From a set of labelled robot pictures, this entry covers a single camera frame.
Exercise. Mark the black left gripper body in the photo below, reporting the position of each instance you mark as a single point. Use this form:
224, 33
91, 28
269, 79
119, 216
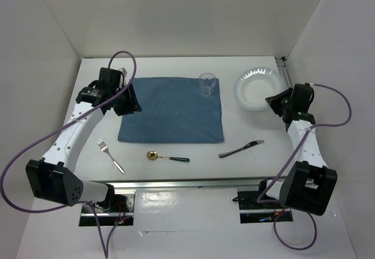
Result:
126, 102

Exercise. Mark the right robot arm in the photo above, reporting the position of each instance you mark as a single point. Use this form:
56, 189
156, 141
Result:
305, 182

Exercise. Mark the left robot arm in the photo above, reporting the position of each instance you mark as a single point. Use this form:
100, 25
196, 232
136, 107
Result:
52, 177

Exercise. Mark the aluminium rail frame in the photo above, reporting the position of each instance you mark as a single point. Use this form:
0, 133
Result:
287, 74

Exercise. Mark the blue cloth napkin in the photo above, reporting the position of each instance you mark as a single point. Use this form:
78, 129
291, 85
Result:
174, 111

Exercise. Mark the gold spoon with dark handle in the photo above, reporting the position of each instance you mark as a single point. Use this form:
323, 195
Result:
152, 156

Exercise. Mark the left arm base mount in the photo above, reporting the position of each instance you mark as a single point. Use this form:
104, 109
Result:
120, 211

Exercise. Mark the clear plastic cup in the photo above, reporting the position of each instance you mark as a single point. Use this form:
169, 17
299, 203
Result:
207, 83

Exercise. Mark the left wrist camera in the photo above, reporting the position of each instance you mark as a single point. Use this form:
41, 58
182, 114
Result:
111, 78

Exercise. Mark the clear glass plate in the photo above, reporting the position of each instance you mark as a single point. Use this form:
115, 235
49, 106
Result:
255, 85

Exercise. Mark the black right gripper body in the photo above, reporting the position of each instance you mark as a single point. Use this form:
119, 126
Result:
282, 102

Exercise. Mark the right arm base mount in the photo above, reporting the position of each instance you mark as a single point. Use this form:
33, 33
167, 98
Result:
253, 212

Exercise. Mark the silver fork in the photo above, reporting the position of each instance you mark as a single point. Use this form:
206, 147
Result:
104, 148

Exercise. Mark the silver table knife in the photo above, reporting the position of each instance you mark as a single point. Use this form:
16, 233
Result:
246, 146

